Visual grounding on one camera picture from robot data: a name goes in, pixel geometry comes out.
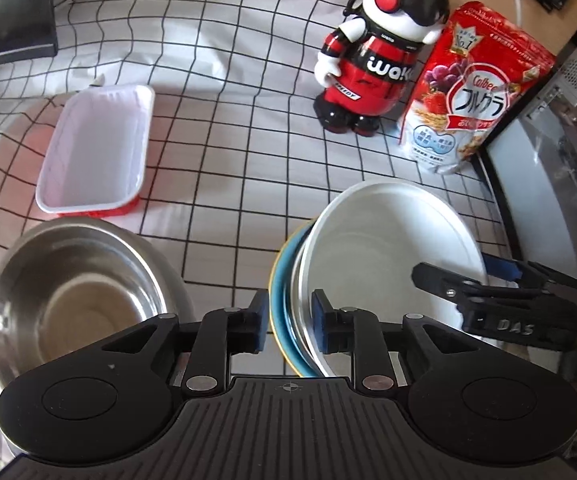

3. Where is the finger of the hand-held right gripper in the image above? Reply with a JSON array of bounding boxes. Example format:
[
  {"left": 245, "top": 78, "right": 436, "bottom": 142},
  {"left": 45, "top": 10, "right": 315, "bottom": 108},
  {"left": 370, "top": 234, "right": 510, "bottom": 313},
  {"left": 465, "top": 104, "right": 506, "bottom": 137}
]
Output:
[
  {"left": 483, "top": 254, "right": 577, "bottom": 294},
  {"left": 412, "top": 261, "right": 490, "bottom": 307}
]

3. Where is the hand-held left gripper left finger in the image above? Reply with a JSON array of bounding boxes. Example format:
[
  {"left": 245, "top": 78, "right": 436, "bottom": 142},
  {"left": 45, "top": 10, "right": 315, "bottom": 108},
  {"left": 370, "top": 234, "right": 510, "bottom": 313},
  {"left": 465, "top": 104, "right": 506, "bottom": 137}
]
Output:
[{"left": 101, "top": 289, "right": 272, "bottom": 393}]

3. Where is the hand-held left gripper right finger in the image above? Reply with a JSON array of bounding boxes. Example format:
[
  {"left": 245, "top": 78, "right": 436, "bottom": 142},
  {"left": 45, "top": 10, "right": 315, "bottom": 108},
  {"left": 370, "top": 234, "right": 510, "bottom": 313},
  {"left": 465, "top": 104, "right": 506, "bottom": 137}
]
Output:
[{"left": 311, "top": 289, "right": 474, "bottom": 393}]

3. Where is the blue plate with yellow rim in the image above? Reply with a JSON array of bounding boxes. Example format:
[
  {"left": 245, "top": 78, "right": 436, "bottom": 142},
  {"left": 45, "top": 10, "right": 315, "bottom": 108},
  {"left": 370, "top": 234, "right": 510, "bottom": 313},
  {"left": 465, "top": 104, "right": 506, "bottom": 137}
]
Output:
[{"left": 271, "top": 220, "right": 319, "bottom": 378}]

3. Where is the white glass-panel computer case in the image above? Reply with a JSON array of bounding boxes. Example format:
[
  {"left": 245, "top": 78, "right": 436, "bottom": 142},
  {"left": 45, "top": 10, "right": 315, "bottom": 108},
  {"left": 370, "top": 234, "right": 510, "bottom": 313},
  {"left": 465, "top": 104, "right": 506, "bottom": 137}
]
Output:
[{"left": 471, "top": 0, "right": 577, "bottom": 361}]

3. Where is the red cereal bag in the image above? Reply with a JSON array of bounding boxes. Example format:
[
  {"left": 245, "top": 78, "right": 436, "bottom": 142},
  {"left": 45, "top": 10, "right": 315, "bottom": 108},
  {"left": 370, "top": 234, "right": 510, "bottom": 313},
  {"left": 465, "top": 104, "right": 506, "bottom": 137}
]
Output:
[{"left": 397, "top": 1, "right": 556, "bottom": 176}]

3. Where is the stainless steel bowl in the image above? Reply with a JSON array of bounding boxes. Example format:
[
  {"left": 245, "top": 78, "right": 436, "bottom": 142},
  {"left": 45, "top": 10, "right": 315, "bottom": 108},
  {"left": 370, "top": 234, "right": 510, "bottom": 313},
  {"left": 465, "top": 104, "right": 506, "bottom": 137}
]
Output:
[{"left": 0, "top": 217, "right": 199, "bottom": 451}]

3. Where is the white black checkered tablecloth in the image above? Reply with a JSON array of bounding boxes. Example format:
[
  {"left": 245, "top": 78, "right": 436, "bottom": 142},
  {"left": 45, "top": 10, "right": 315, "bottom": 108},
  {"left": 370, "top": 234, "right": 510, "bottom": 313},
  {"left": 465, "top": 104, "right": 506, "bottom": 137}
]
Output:
[{"left": 0, "top": 0, "right": 519, "bottom": 461}]

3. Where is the red black robot toy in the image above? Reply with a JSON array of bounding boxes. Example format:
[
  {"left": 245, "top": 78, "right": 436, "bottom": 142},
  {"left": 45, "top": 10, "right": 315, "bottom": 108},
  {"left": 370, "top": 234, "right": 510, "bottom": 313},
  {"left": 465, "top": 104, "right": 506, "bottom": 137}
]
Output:
[{"left": 314, "top": 0, "right": 450, "bottom": 136}]

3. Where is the red white rectangular tray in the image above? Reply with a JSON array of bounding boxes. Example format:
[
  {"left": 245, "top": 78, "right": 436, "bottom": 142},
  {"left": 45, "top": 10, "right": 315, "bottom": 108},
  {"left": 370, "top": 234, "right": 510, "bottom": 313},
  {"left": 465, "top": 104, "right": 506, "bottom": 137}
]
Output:
[{"left": 36, "top": 84, "right": 156, "bottom": 219}]

